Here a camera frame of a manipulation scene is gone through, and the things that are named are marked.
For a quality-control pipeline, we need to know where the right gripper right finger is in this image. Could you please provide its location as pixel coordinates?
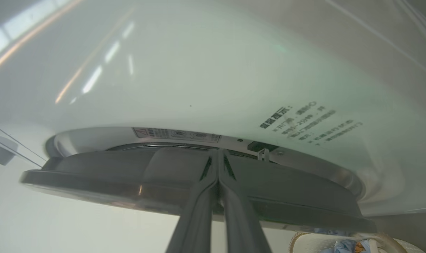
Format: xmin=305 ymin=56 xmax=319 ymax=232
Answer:
xmin=218 ymin=149 xmax=272 ymax=253

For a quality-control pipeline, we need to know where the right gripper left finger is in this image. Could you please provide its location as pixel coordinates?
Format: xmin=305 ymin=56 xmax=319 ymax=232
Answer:
xmin=165 ymin=149 xmax=220 ymax=253

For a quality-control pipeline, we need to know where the blue orange patterned garment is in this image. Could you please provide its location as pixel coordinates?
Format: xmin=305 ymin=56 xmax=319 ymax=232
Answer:
xmin=314 ymin=228 xmax=373 ymax=253

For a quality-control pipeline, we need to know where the dark round washing machine door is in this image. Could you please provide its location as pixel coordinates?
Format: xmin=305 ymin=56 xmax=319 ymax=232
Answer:
xmin=20 ymin=147 xmax=377 ymax=233

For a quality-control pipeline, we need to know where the cream perforated laundry basket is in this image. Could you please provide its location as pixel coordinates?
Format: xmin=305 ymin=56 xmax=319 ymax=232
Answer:
xmin=288 ymin=232 xmax=426 ymax=253

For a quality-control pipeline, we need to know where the white front-load washing machine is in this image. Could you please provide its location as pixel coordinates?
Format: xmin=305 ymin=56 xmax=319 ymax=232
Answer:
xmin=0 ymin=0 xmax=426 ymax=218

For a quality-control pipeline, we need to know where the grey warning label sticker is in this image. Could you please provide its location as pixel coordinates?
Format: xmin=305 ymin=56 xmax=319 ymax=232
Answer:
xmin=133 ymin=127 xmax=221 ymax=143

